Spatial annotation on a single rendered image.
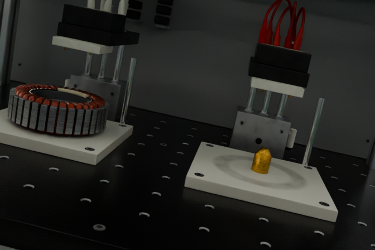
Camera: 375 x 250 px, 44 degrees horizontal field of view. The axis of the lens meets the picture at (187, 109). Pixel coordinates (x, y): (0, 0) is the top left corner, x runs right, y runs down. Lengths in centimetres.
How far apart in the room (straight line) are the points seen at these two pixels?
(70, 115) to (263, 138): 27
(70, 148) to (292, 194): 23
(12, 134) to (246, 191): 24
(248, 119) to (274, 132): 4
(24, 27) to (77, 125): 37
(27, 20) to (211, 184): 50
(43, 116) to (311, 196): 29
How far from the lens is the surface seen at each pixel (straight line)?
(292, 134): 66
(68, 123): 51
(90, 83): 67
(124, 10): 66
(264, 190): 47
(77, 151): 48
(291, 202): 46
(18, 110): 52
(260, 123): 64
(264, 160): 52
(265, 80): 55
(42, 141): 49
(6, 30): 79
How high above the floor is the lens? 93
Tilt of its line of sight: 10 degrees down
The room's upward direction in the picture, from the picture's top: 11 degrees clockwise
